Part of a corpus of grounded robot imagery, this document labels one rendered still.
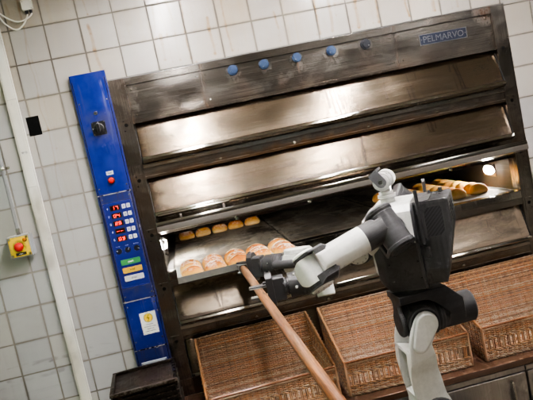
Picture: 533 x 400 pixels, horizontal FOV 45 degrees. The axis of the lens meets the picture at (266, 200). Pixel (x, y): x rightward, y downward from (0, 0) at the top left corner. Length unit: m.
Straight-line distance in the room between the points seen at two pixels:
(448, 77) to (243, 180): 1.12
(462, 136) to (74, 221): 1.90
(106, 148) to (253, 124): 0.68
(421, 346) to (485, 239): 1.19
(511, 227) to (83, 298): 2.12
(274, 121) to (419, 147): 0.72
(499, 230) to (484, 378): 0.84
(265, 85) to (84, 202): 1.00
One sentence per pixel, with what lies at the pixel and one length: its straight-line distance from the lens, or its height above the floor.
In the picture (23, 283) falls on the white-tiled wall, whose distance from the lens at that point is 3.15.
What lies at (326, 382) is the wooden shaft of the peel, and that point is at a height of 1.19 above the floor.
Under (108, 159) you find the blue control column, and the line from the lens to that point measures 3.00.
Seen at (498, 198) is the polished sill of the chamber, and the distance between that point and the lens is 3.42.
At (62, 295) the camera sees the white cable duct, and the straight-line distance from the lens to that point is 3.11.
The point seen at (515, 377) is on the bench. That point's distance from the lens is 3.00.
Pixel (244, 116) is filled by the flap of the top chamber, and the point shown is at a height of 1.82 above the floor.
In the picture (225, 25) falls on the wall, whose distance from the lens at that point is 3.08.
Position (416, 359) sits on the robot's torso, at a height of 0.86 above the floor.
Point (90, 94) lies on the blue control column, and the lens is 3.02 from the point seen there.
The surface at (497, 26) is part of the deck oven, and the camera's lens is 3.45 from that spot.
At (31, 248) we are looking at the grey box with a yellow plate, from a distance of 3.04.
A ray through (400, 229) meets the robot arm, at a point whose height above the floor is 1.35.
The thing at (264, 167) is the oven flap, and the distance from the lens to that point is 3.06.
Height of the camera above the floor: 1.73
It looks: 6 degrees down
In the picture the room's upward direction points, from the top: 12 degrees counter-clockwise
